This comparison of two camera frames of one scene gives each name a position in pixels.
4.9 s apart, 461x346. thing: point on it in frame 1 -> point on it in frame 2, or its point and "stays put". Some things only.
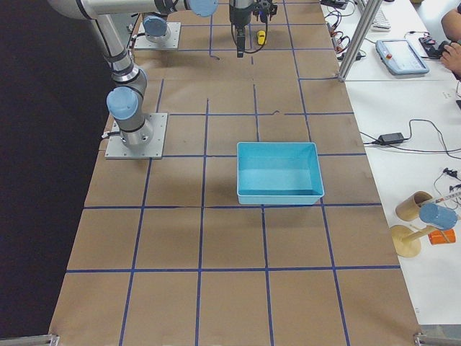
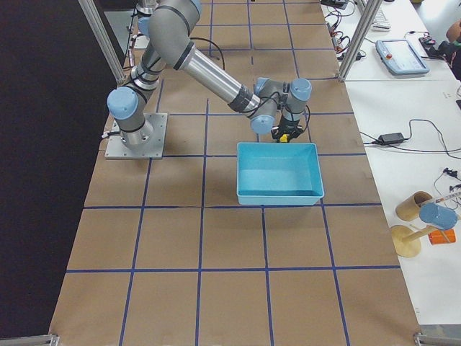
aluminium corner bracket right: [439, 334] stays put
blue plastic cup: [444, 218] stays put
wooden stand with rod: [405, 241] stays put
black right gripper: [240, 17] -> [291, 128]
